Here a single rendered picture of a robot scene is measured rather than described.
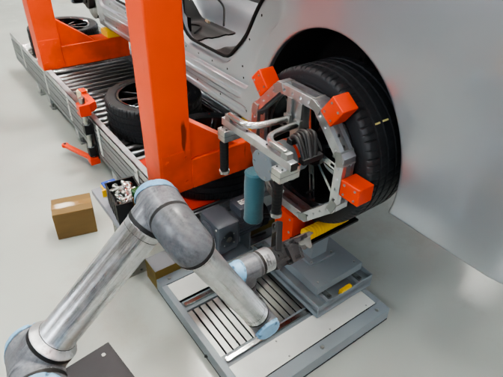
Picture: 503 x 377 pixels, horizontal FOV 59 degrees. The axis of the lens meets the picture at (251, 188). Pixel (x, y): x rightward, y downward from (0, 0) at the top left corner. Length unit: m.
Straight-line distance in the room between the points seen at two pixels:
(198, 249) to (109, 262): 0.26
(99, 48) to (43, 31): 0.42
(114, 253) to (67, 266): 1.39
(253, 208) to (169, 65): 0.68
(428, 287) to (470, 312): 0.22
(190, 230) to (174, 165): 0.93
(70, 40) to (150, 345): 2.41
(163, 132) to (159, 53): 0.33
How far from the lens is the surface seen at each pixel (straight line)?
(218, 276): 1.25
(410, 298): 2.49
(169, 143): 1.97
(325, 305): 2.14
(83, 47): 3.79
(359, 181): 1.61
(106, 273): 1.28
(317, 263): 2.21
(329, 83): 1.65
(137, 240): 1.23
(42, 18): 3.67
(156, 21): 1.77
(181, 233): 1.12
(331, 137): 1.58
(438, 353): 2.32
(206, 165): 2.13
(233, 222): 2.13
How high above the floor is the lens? 1.76
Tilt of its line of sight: 35 degrees down
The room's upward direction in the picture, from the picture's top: 2 degrees clockwise
